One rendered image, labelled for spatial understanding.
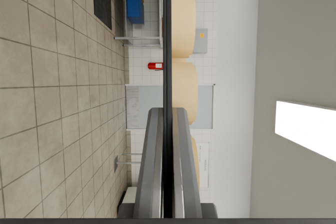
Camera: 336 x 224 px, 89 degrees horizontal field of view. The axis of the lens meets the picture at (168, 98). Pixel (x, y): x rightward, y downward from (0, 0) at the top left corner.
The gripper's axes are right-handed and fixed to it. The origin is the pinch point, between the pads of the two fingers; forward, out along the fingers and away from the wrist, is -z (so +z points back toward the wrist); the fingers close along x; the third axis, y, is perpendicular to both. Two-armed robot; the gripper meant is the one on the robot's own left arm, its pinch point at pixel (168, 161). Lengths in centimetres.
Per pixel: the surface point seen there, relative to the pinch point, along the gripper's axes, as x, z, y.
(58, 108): -100, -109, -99
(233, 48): 148, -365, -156
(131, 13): -69, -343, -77
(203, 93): 83, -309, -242
